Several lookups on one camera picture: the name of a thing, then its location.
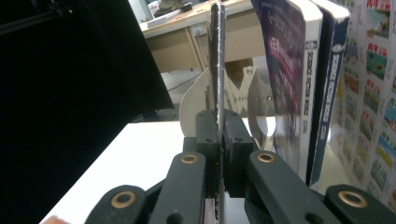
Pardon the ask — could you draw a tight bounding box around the beige wooden desk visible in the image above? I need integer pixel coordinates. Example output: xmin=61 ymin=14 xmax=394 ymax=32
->
xmin=137 ymin=0 xmax=269 ymax=75

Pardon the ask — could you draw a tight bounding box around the black metal stand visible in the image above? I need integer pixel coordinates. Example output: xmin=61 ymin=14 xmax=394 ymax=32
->
xmin=0 ymin=0 xmax=77 ymax=37

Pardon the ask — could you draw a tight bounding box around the dark object on desk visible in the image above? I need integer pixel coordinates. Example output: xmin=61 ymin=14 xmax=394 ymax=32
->
xmin=153 ymin=0 xmax=194 ymax=19

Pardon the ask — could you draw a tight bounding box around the beige expandable book rack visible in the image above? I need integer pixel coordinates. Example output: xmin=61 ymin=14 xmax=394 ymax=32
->
xmin=178 ymin=64 xmax=278 ymax=154

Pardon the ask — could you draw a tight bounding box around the black curtain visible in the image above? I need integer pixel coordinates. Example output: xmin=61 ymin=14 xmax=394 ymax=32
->
xmin=0 ymin=0 xmax=176 ymax=224

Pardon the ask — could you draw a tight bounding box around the thin black floor cable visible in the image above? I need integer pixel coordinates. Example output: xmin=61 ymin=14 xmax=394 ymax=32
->
xmin=165 ymin=72 xmax=204 ymax=93

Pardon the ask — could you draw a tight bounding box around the purple book with white spine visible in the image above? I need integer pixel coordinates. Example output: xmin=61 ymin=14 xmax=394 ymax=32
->
xmin=249 ymin=0 xmax=324 ymax=184

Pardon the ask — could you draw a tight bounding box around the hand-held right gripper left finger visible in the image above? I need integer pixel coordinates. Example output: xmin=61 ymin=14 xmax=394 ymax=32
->
xmin=182 ymin=108 xmax=223 ymax=200

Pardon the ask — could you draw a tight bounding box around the white book with picture grid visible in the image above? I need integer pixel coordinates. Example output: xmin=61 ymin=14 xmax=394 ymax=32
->
xmin=326 ymin=0 xmax=396 ymax=213

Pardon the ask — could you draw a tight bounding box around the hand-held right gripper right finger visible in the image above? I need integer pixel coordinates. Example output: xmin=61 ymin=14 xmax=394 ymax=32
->
xmin=222 ymin=109 xmax=260 ymax=199

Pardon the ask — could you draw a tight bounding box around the purple book with blue spine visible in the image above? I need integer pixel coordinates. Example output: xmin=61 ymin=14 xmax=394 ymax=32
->
xmin=305 ymin=0 xmax=352 ymax=191

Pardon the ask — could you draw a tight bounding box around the dark brown glossy book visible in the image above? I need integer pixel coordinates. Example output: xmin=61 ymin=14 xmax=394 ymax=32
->
xmin=208 ymin=2 xmax=227 ymax=224

